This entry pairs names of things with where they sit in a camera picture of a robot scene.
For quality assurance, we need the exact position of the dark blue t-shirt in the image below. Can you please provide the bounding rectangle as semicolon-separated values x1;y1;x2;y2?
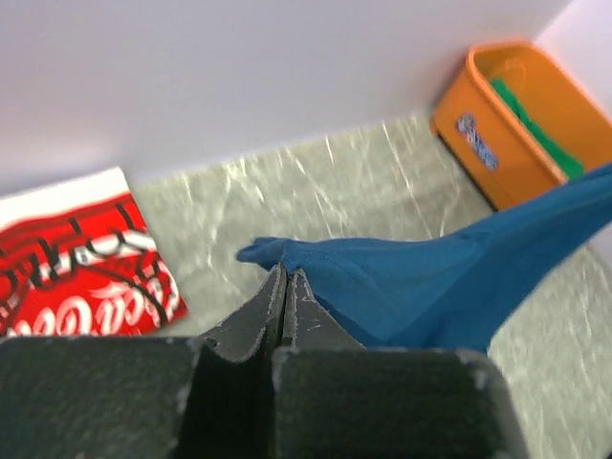
236;166;611;352

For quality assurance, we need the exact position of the green t-shirt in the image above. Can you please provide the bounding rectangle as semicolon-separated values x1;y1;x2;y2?
490;78;584;180

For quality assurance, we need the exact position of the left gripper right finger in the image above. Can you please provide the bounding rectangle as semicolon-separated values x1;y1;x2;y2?
272;272;528;458

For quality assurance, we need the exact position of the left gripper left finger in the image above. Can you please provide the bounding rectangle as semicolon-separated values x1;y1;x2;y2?
1;266;287;458

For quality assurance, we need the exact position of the folded red coca-cola t-shirt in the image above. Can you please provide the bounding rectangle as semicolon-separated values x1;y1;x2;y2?
1;192;188;338

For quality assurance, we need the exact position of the orange plastic bin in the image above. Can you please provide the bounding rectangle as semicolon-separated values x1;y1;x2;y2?
431;41;611;210

